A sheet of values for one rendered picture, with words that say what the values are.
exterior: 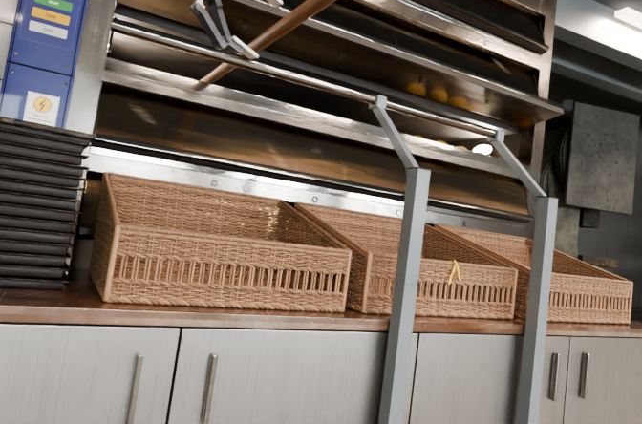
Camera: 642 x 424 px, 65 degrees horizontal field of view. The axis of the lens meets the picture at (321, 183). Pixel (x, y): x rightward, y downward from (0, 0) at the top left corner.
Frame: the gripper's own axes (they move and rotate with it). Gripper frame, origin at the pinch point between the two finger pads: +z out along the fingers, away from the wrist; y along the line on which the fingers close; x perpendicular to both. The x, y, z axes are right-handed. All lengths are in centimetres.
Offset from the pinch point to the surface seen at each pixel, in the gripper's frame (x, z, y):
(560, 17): -102, 308, -254
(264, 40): -5.0, 4.1, -0.4
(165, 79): -55, 7, 4
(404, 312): 19, 54, 44
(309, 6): 17.4, -2.5, 0.2
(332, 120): -40, 61, -12
